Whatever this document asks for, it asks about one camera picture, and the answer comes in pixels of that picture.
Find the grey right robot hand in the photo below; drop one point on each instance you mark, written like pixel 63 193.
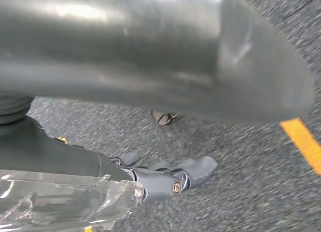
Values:
pixel 62 177

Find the yellow floor tape square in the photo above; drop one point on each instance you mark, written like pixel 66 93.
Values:
pixel 300 141

